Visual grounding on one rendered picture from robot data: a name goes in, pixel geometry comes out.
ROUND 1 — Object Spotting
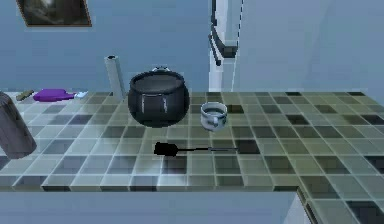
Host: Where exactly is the framed dark wall picture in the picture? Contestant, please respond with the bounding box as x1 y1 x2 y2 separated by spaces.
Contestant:
15 0 93 28

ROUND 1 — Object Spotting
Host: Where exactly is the black round pot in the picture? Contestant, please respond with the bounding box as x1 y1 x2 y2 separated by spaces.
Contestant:
127 70 191 129

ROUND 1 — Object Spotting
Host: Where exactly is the olive green small block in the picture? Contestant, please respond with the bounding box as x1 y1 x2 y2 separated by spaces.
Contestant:
15 89 35 102

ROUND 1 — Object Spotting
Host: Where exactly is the white grey mug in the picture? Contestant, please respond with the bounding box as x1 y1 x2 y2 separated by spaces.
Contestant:
200 101 229 131

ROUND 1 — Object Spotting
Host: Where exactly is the white fridge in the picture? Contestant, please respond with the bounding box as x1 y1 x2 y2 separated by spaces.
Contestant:
207 0 245 93

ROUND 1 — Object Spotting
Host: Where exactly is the black spatula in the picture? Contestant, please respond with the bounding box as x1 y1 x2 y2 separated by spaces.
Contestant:
153 141 239 158

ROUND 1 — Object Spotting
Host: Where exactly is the black fridge handle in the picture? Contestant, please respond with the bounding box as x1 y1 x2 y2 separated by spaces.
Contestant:
210 0 218 26
208 34 222 67

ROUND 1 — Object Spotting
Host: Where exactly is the white paper towel roll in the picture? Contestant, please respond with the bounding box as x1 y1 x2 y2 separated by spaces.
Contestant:
103 54 127 103

